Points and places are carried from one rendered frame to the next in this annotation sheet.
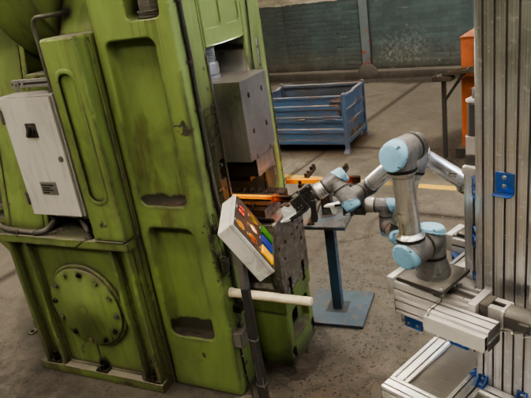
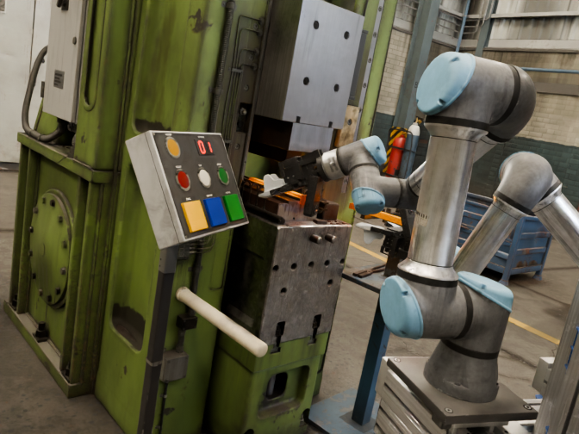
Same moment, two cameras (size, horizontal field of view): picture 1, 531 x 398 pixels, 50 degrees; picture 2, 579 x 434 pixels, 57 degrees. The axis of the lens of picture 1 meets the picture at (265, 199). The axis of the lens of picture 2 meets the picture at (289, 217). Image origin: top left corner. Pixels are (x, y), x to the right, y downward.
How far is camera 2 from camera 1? 1.41 m
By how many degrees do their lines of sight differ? 20
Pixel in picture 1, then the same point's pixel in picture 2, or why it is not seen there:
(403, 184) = (443, 147)
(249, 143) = (288, 90)
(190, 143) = (196, 44)
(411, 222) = (432, 235)
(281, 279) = (263, 315)
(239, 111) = (291, 40)
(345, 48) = not seen: hidden behind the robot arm
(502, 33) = not seen: outside the picture
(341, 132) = (504, 257)
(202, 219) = not seen: hidden behind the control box
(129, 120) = (158, 12)
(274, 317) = (239, 370)
